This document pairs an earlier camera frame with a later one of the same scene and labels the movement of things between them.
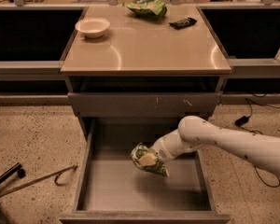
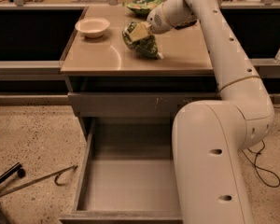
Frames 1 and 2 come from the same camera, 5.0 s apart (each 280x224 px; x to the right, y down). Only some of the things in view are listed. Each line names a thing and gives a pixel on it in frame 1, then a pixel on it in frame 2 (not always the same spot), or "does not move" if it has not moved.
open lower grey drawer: (114, 189) does not move
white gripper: (159, 150) → (159, 22)
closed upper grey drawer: (147, 104) does not move
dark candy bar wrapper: (184, 23) does not move
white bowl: (92, 27) does not move
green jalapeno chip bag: (160, 168) → (146, 46)
